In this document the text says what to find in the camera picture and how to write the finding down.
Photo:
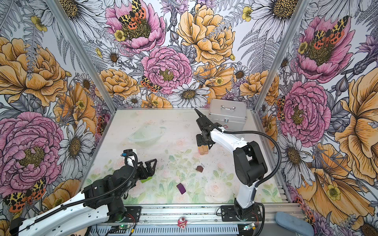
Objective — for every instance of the small pink red toy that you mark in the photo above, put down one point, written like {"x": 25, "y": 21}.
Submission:
{"x": 182, "y": 222}

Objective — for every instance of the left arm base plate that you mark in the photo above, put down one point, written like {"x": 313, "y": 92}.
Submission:
{"x": 131, "y": 214}

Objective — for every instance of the grey blue cushion pad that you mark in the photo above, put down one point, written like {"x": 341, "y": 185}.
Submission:
{"x": 294, "y": 224}

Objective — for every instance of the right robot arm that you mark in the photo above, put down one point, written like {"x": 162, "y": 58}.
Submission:
{"x": 249, "y": 163}

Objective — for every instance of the silver metal first-aid case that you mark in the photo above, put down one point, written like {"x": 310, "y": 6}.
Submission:
{"x": 232, "y": 115}

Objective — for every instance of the aluminium front rail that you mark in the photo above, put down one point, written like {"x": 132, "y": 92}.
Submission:
{"x": 203, "y": 220}

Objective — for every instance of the natural wood block with hole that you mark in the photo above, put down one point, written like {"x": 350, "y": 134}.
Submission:
{"x": 203, "y": 151}

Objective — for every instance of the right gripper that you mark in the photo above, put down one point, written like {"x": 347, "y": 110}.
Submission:
{"x": 199, "y": 141}

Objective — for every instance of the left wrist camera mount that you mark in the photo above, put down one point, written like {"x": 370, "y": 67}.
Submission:
{"x": 129, "y": 153}

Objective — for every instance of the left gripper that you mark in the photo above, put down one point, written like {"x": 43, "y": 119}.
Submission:
{"x": 144, "y": 175}

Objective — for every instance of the purple wood block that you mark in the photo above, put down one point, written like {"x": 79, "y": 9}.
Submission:
{"x": 181, "y": 188}

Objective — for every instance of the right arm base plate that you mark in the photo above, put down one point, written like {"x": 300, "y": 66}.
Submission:
{"x": 230, "y": 213}

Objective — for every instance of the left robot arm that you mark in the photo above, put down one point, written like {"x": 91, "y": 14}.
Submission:
{"x": 100, "y": 202}

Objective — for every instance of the dark brown wood block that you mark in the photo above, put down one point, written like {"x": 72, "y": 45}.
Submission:
{"x": 199, "y": 169}

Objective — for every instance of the green wood block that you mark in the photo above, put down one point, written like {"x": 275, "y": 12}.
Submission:
{"x": 145, "y": 180}

